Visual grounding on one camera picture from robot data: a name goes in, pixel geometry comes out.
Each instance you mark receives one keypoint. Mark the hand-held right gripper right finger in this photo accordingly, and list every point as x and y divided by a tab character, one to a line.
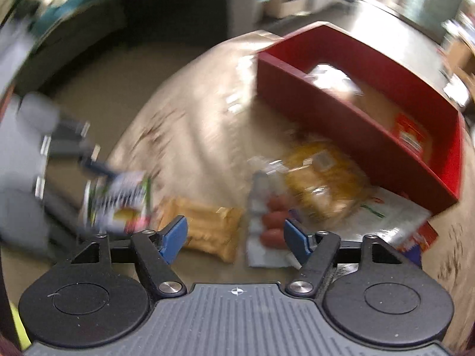
297	235

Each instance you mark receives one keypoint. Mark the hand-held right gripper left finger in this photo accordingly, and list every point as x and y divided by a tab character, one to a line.
176	235

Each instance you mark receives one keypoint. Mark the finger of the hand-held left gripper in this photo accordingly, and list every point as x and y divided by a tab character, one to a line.
63	215
70	137

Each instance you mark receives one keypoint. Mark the vacuum-packed sausage pack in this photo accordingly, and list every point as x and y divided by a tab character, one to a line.
272	218

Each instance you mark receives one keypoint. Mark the green black snack packet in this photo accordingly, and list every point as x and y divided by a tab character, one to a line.
118	196

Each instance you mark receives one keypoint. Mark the yellow noodle snack bag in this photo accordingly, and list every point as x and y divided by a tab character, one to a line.
323	181

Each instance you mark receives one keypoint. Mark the red cardboard box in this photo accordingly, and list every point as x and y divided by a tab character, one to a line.
315	118

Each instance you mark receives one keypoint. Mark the brown wafer packet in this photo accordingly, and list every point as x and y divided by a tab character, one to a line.
211	230

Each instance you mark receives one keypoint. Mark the red snack packet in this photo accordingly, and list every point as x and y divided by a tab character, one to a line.
423	237

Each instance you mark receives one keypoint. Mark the small red packet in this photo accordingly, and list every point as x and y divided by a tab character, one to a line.
410	133

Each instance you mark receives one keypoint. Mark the clear white snack packet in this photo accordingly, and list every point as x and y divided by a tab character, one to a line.
330	78

